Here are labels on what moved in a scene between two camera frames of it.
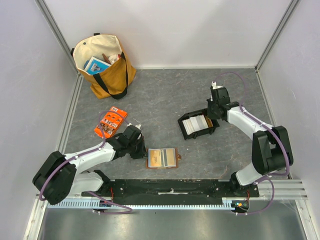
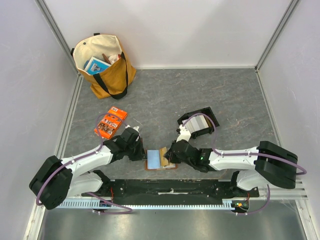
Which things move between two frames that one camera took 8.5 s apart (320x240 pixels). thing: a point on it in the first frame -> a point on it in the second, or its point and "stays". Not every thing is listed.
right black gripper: (211, 113) -> (175, 152)
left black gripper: (142, 153) stays
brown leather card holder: (162, 158) stays
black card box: (195, 135) stays
